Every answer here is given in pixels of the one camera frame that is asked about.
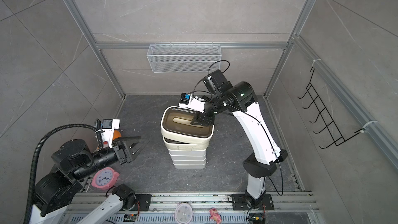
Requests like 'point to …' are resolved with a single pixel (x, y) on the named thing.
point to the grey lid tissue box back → (187, 152)
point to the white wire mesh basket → (183, 58)
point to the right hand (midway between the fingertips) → (197, 115)
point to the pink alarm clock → (105, 178)
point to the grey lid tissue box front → (188, 157)
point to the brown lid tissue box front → (172, 144)
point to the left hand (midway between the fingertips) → (146, 138)
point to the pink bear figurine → (214, 215)
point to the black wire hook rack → (331, 129)
